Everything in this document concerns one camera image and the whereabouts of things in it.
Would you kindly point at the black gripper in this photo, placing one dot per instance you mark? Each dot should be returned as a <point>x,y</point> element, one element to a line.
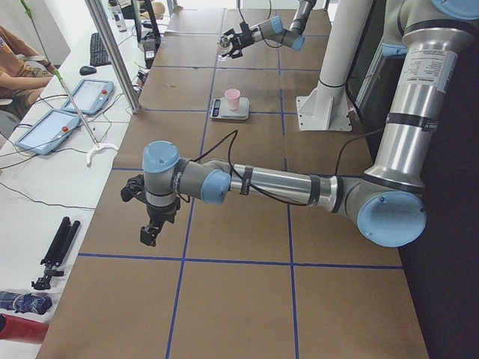
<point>159,213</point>
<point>247,37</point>

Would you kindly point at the clear glass sauce bottle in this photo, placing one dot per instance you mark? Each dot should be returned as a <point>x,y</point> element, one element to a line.
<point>224,47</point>

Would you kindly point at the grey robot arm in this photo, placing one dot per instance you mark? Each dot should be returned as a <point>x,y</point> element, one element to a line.
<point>271,31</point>
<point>385,202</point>

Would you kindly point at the digital kitchen scale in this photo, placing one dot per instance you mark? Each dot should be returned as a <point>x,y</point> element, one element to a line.
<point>220,110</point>

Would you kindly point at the black folded tripod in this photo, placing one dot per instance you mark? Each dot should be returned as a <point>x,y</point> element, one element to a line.
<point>57,252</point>

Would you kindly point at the black keyboard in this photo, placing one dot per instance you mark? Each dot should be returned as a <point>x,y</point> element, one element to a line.
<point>98,54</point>

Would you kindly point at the blue teach pendant near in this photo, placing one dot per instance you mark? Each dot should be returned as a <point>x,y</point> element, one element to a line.
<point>48,132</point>

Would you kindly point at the blue teach pendant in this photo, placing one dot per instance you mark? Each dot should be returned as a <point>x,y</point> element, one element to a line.
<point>91,95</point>
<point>48,132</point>

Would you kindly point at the blue teach pendant far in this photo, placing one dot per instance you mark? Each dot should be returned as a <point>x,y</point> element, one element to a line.
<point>91,95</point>

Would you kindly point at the black computer mouse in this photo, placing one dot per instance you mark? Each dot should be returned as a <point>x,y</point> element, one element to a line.
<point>87,70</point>

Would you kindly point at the red cylinder bottle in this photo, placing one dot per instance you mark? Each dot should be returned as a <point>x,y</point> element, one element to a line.
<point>18,329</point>

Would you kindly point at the seated person orange shirt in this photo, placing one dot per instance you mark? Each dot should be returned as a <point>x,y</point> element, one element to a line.
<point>20,81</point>

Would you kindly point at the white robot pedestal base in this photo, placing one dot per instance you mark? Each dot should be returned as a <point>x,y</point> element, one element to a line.
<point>326,107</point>

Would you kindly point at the aluminium frame post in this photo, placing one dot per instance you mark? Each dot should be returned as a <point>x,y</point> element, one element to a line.
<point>103,27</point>

